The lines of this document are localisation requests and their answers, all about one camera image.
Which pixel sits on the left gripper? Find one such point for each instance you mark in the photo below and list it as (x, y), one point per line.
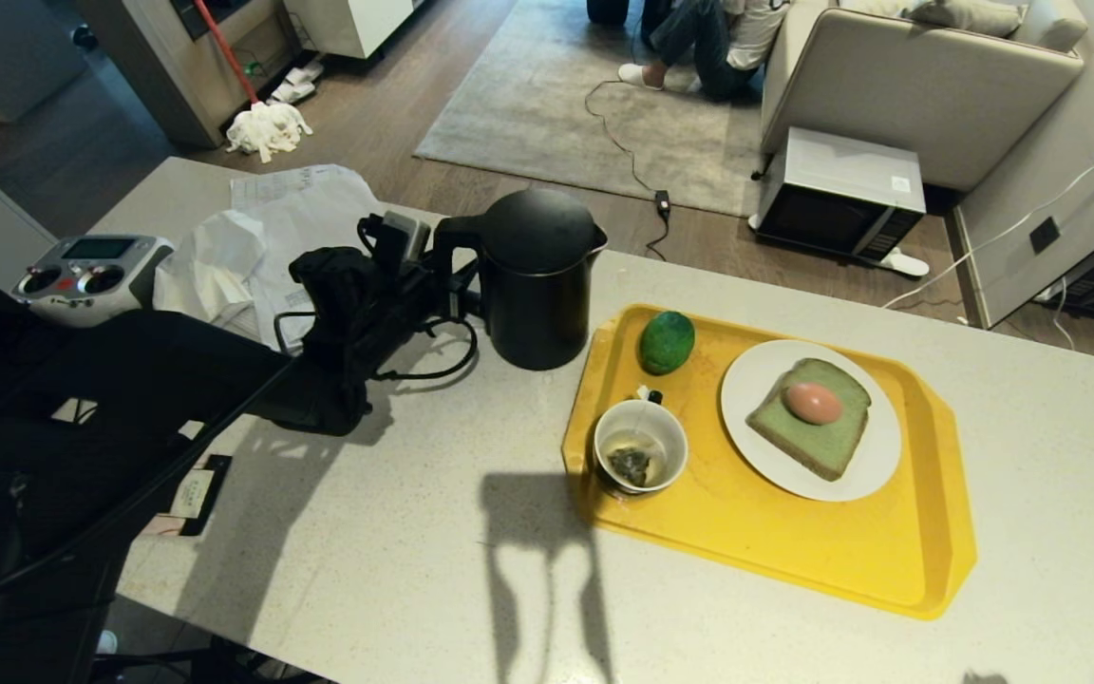
(419, 299)

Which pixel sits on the black electric kettle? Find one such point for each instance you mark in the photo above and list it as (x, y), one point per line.
(537, 285)

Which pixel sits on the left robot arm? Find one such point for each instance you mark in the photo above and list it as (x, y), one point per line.
(129, 399)

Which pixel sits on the white mug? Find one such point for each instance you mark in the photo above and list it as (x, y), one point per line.
(666, 427)

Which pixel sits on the brown egg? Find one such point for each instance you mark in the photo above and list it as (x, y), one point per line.
(814, 403)

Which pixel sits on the green bread slice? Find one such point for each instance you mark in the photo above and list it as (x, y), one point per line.
(822, 446)

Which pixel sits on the white paper sheets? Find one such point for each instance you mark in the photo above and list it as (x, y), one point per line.
(310, 204)

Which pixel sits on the crumpled white paper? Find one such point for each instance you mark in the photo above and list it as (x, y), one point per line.
(210, 261)

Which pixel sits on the grey rug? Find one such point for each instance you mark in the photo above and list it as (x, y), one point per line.
(528, 104)

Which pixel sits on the white slipper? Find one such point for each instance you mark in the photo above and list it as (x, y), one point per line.
(305, 72)
(906, 262)
(292, 91)

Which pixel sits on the green avocado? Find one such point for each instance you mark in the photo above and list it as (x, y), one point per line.
(668, 342)

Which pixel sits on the tea bag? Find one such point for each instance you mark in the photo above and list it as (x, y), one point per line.
(631, 464)

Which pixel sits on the white cabinet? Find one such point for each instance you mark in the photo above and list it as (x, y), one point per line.
(348, 24)

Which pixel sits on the grey remote controller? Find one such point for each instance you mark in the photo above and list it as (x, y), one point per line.
(91, 275)

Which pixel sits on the wooden cabinet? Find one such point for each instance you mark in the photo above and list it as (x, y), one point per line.
(167, 66)

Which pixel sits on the white round plate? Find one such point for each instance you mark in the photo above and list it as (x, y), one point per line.
(765, 380)

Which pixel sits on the person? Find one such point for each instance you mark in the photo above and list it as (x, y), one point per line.
(713, 47)

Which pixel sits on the silver microwave oven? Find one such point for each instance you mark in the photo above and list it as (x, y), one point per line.
(841, 180)

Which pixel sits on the yellow plastic tray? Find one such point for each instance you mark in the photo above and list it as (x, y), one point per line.
(794, 541)

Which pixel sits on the beige sofa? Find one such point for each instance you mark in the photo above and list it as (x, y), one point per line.
(927, 95)

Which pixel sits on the grey cushion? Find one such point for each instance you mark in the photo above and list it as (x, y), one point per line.
(965, 14)

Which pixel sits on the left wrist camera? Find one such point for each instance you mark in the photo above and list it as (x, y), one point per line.
(403, 237)

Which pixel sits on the black wall socket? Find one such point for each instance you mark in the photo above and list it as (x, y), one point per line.
(1044, 235)

